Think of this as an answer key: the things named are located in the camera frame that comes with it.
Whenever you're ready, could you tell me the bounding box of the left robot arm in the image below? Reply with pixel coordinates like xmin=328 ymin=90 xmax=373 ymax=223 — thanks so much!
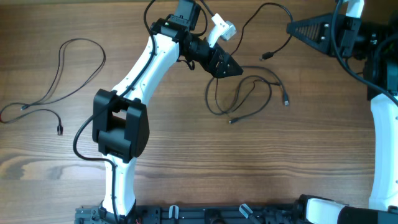
xmin=92 ymin=1 xmax=243 ymax=223

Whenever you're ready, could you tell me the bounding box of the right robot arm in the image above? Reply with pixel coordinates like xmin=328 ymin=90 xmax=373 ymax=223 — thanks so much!
xmin=287 ymin=13 xmax=397 ymax=223

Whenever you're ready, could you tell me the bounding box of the left camera black cable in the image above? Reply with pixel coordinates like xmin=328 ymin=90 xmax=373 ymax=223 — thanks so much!
xmin=72 ymin=0 xmax=215 ymax=224

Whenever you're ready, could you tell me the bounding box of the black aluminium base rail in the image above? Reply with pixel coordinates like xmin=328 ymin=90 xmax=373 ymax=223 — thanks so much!
xmin=73 ymin=203 xmax=312 ymax=224

